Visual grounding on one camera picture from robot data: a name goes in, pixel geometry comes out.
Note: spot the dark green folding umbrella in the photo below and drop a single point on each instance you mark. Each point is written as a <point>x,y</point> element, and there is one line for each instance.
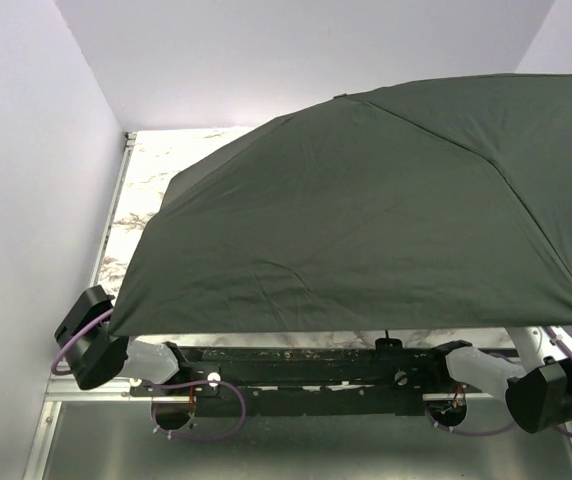
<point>434,204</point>

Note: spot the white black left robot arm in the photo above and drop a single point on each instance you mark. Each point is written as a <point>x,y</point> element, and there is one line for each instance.
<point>94,356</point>

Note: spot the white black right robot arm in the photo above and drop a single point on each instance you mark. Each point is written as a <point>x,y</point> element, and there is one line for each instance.
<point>537,391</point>

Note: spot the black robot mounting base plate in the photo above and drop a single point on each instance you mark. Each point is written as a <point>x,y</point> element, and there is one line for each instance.
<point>223,381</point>

